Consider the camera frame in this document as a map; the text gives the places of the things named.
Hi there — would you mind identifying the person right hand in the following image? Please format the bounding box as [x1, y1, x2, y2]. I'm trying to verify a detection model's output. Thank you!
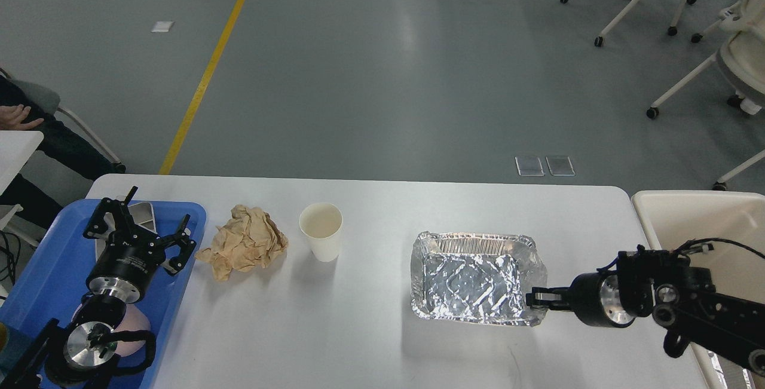
[1, 104, 44, 132]

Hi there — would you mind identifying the crumpled brown paper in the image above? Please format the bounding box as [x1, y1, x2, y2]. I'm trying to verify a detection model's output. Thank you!
[194, 204, 289, 282]

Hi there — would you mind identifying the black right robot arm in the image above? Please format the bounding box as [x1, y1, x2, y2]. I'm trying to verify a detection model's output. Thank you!
[525, 237, 764, 376]

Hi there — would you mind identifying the stainless steel rectangular tray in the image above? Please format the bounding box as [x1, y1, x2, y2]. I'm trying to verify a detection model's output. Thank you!
[95, 202, 179, 258]

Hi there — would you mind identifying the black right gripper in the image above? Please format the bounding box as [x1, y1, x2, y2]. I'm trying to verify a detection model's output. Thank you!
[525, 272, 635, 328]

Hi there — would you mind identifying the white paper cup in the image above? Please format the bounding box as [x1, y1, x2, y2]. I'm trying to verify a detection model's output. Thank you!
[298, 202, 344, 263]

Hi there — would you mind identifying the aluminium foil container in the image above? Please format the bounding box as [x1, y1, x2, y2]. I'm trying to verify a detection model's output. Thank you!
[410, 231, 547, 327]

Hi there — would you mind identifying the person in beige sweater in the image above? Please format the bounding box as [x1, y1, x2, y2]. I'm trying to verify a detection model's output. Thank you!
[1, 77, 118, 230]

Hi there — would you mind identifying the blue plastic tray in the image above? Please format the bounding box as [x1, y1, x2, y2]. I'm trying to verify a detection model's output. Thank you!
[1, 199, 193, 388]

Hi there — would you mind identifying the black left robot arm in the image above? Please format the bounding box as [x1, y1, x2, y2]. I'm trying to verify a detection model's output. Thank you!
[2, 187, 207, 388]

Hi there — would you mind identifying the grey chair at left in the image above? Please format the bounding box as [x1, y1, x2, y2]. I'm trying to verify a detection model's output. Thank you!
[1, 68, 126, 174]

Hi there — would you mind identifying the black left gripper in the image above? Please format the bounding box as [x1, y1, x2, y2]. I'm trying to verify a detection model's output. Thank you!
[82, 186, 197, 304]

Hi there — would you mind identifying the pink ribbed mug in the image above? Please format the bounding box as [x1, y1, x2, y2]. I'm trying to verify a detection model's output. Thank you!
[72, 302, 151, 357]

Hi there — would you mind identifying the white side table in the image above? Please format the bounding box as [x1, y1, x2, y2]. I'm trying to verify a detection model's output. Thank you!
[1, 130, 44, 194]

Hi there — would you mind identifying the beige plastic bin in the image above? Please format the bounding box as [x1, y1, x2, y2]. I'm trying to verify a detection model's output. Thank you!
[631, 191, 765, 389]

